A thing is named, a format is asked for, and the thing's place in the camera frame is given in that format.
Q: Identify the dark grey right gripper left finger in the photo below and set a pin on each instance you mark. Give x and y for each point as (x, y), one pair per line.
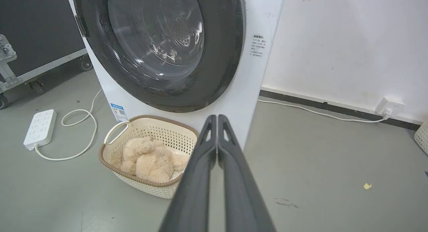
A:
(195, 178)

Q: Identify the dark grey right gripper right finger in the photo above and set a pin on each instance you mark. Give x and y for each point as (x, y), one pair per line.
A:
(239, 182)

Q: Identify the white washing machine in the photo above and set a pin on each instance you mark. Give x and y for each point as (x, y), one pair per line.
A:
(247, 85)

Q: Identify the dark round washing machine door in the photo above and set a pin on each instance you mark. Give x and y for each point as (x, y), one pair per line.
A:
(160, 48)

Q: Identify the cream woven laundry basket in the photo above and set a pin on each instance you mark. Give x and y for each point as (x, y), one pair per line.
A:
(150, 188)

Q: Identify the beige plush toy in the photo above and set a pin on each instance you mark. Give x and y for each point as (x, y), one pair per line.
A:
(150, 160)

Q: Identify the blue energy label sticker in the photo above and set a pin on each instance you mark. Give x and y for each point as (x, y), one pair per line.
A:
(118, 112)

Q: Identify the yellow paper scrap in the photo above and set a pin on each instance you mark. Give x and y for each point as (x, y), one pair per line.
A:
(367, 186)

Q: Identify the printed text warning sticker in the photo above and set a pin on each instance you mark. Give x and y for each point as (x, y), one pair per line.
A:
(258, 45)

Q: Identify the white power strip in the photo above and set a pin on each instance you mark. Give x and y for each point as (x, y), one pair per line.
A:
(40, 128)

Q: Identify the white woven basket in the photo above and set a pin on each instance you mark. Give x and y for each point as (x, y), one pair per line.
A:
(422, 136)

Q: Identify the black flight case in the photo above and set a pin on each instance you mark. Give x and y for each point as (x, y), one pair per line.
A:
(36, 34)

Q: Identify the white wall socket plug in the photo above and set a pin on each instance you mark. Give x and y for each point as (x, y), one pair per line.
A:
(389, 106)

